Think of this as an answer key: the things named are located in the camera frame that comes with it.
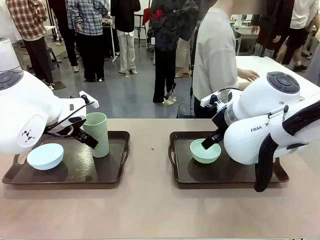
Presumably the light blue bowl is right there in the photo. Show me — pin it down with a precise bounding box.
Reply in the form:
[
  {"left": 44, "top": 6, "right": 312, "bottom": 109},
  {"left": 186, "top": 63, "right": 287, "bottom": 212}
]
[{"left": 26, "top": 143, "right": 65, "bottom": 171}]

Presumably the white background desk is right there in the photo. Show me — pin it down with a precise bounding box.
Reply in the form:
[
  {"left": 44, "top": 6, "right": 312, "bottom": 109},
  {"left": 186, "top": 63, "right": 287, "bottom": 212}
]
[{"left": 231, "top": 14, "right": 261, "bottom": 56}]

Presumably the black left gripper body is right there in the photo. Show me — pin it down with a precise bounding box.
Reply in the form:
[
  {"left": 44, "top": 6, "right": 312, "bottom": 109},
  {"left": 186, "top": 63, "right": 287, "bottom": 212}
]
[{"left": 72, "top": 122, "right": 89, "bottom": 143}]

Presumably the person in black clothes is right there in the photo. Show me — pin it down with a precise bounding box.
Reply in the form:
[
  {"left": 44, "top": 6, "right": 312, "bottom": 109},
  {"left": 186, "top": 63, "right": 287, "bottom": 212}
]
[{"left": 48, "top": 0, "right": 80, "bottom": 73}]

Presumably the white-legged standing desk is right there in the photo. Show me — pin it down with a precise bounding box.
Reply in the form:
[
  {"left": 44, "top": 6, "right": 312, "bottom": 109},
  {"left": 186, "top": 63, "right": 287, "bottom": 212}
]
[{"left": 102, "top": 21, "right": 120, "bottom": 63}]

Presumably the person in red plaid shirt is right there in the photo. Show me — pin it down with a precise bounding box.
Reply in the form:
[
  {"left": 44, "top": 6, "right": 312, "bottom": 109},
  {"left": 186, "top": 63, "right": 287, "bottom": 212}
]
[{"left": 6, "top": 0, "right": 55, "bottom": 87}]

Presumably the person in blue plaid shirt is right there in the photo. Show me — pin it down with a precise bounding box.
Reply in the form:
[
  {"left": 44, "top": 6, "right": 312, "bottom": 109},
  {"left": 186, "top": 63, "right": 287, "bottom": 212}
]
[{"left": 66, "top": 0, "right": 111, "bottom": 83}]

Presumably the person's left hand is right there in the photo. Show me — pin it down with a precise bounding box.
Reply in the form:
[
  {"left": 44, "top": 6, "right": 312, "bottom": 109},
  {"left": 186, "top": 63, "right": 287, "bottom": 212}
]
[{"left": 243, "top": 69, "right": 260, "bottom": 82}]

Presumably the light green tall cup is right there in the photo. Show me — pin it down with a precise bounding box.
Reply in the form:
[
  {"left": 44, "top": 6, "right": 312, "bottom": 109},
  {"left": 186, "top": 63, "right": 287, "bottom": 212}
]
[{"left": 82, "top": 112, "right": 110, "bottom": 158}]

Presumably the right arm black cable sleeve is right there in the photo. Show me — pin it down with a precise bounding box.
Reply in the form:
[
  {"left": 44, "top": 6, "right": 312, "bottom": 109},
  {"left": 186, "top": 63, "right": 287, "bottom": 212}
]
[{"left": 253, "top": 97, "right": 320, "bottom": 193}]

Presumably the person in black coat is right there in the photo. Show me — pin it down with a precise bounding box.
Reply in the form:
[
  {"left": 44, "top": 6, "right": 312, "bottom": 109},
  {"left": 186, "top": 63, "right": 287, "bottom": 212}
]
[{"left": 251, "top": 0, "right": 296, "bottom": 51}]

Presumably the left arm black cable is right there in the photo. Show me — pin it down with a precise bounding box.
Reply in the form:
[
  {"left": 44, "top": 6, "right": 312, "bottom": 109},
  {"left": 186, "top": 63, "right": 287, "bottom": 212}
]
[{"left": 44, "top": 100, "right": 96, "bottom": 139}]

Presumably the person in white sweatshirt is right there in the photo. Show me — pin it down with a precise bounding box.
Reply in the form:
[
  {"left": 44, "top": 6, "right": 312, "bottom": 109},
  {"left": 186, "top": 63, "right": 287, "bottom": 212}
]
[{"left": 192, "top": 0, "right": 238, "bottom": 120}]

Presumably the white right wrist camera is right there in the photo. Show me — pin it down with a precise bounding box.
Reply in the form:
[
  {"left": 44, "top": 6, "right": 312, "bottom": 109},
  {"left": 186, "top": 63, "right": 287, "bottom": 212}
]
[{"left": 200, "top": 91, "right": 222, "bottom": 109}]

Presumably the person in dark camouflage jacket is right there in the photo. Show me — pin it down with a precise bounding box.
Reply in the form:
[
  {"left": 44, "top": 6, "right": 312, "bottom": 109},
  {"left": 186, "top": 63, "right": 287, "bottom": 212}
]
[{"left": 149, "top": 0, "right": 201, "bottom": 104}]

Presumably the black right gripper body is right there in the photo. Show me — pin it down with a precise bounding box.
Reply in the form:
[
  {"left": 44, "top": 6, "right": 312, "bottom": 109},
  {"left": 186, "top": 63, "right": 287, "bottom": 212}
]
[{"left": 211, "top": 109, "right": 229, "bottom": 137}]

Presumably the white table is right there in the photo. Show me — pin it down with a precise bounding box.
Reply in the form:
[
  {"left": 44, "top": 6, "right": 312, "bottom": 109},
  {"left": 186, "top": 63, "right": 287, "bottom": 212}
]
[{"left": 234, "top": 55, "right": 320, "bottom": 101}]

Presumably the person in white trousers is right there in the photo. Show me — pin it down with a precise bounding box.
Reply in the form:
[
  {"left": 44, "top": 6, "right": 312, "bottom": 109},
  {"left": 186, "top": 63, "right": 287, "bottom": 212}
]
[{"left": 110, "top": 0, "right": 141, "bottom": 75}]

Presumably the black stool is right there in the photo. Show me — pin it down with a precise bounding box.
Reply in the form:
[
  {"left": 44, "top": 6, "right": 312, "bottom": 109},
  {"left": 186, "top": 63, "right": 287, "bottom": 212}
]
[{"left": 46, "top": 46, "right": 62, "bottom": 70}]

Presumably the person in khaki trousers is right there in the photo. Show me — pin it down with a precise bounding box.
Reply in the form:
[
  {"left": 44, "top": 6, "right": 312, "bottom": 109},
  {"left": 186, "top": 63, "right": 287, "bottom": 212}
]
[{"left": 174, "top": 37, "right": 195, "bottom": 79}]

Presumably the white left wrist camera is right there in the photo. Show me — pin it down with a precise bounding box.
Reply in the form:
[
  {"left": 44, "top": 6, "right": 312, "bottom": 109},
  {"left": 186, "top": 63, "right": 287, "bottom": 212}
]
[{"left": 78, "top": 90, "right": 100, "bottom": 109}]

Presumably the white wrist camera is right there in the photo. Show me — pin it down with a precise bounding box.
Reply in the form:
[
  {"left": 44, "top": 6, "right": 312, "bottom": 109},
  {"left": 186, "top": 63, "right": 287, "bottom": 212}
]
[
  {"left": 78, "top": 90, "right": 100, "bottom": 109},
  {"left": 200, "top": 91, "right": 222, "bottom": 109}
]

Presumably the light green bowl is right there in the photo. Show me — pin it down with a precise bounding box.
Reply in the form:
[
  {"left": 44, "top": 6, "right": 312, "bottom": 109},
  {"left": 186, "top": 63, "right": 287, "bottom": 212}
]
[{"left": 189, "top": 138, "right": 222, "bottom": 165}]

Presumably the dark brown plastic tray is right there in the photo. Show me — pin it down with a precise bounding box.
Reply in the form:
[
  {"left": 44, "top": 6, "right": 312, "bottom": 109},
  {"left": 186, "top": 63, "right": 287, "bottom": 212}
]
[
  {"left": 167, "top": 131, "right": 290, "bottom": 185},
  {"left": 1, "top": 130, "right": 131, "bottom": 185}
]

